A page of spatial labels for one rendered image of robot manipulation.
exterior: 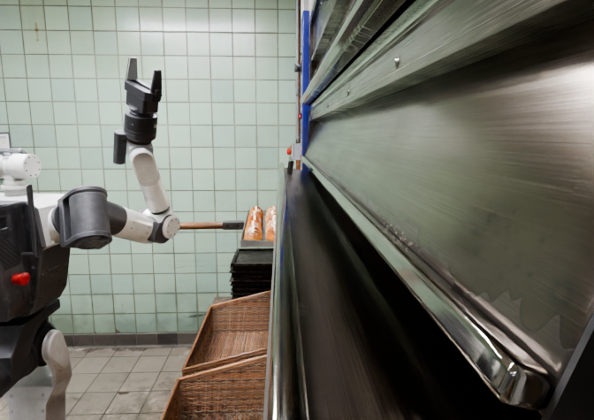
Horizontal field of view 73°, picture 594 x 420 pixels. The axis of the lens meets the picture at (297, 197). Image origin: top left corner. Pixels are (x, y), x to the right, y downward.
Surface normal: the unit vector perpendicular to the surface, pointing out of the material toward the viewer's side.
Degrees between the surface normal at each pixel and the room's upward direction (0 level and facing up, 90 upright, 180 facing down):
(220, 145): 90
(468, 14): 90
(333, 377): 9
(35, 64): 90
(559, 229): 70
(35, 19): 90
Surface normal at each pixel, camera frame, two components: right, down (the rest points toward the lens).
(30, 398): 0.05, -0.01
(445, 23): -1.00, 0.00
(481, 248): -0.94, -0.33
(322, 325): 0.16, -0.98
